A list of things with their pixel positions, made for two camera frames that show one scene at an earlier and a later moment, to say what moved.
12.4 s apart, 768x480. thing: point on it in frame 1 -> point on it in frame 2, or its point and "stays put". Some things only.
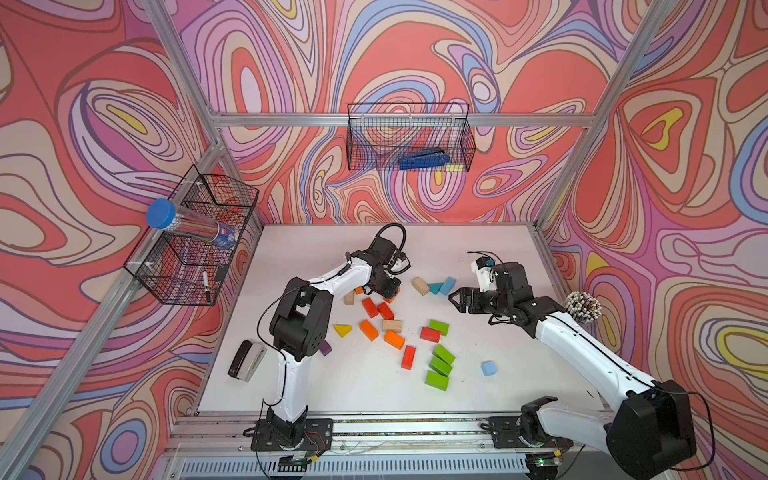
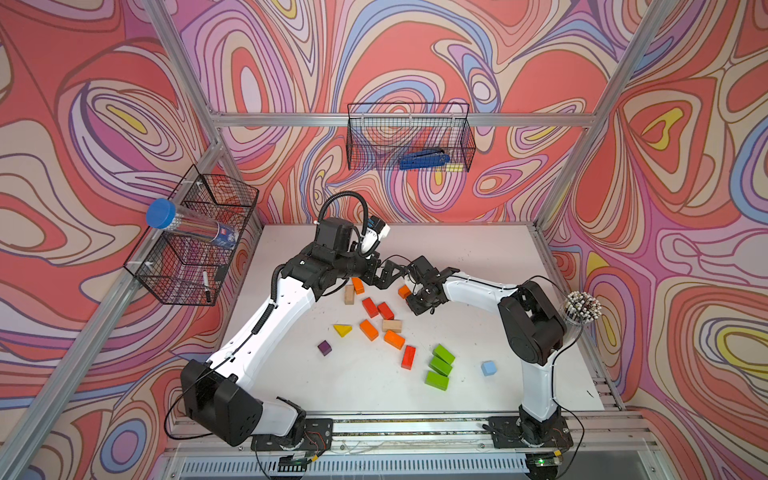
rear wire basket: x=414 y=136 stays put
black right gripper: x=467 y=293 -> x=417 y=309
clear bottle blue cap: x=164 y=213 stays put
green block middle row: x=440 y=366 stays put
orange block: x=390 y=300 -> x=404 y=292
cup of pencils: x=585 y=309 stays put
